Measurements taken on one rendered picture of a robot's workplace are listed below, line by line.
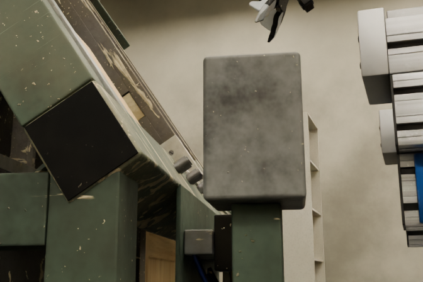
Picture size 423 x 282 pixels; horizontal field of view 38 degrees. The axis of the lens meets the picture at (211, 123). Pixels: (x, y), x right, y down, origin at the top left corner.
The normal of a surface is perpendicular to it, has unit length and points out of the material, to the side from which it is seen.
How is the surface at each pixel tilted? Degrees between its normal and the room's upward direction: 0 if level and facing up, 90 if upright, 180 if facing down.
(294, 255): 90
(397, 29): 90
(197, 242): 90
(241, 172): 90
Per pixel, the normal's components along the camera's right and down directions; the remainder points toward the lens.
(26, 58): -0.13, -0.25
